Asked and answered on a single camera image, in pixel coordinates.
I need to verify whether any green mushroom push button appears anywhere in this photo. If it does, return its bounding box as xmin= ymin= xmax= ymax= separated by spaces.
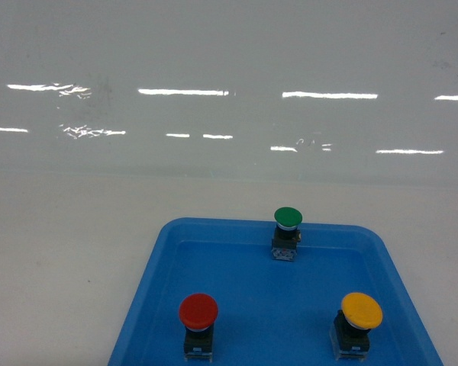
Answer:
xmin=271 ymin=207 xmax=303 ymax=262

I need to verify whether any yellow mushroom push button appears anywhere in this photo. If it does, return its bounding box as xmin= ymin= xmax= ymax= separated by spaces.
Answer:
xmin=330 ymin=292 xmax=383 ymax=361

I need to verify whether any white glossy back board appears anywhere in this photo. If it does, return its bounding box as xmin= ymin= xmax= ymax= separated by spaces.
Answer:
xmin=0 ymin=1 xmax=458 ymax=187

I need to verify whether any blue plastic tray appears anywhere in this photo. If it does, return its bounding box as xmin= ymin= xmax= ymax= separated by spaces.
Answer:
xmin=109 ymin=218 xmax=441 ymax=365

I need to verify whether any red mushroom push button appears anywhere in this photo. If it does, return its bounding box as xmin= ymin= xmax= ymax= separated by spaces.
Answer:
xmin=179 ymin=293 xmax=218 ymax=362

